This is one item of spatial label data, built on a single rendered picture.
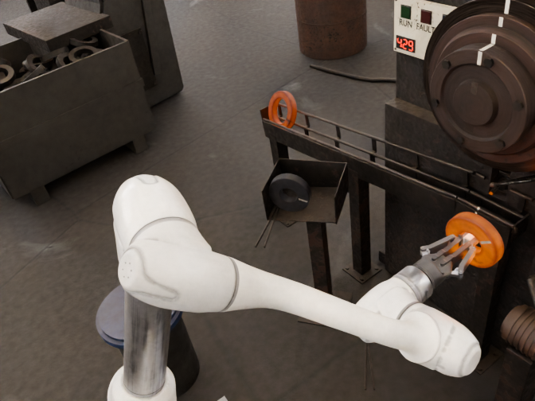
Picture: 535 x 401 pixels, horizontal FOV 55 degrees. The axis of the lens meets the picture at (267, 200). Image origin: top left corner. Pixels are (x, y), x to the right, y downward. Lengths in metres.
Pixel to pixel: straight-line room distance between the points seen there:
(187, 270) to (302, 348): 1.42
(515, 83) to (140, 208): 0.89
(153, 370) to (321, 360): 1.05
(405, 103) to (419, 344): 1.05
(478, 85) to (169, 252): 0.88
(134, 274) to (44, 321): 1.92
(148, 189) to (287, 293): 0.32
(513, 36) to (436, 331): 0.70
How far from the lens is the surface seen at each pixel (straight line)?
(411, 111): 1.87
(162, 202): 0.93
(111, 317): 1.95
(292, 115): 2.35
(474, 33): 1.42
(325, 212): 1.85
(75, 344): 2.55
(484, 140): 1.45
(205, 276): 0.85
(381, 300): 1.20
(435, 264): 1.33
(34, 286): 2.93
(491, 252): 1.39
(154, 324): 1.13
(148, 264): 0.82
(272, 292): 0.96
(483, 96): 1.39
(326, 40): 4.36
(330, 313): 1.00
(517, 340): 1.68
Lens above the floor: 1.80
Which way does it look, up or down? 38 degrees down
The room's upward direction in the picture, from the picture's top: 10 degrees counter-clockwise
